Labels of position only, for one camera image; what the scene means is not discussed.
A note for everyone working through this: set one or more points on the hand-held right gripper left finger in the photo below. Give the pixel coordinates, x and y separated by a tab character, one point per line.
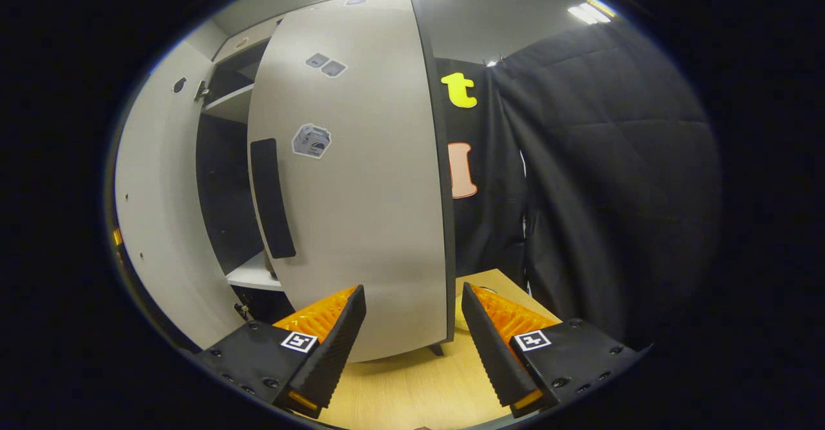
335	346

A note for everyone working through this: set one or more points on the white shoe cabinet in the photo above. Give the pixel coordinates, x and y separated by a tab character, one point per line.
222	185

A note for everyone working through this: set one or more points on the dark quilted cloth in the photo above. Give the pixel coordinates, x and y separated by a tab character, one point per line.
612	191

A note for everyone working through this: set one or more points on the black backdrop cloth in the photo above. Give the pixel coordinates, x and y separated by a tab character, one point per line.
490	224

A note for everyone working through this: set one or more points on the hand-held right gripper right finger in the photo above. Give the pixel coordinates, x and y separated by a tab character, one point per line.
493	352

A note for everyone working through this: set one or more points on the white shoe cabinet door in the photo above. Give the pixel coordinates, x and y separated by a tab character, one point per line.
374	211
161	191

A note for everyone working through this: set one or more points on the ceiling light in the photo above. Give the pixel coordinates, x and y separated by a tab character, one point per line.
590	11

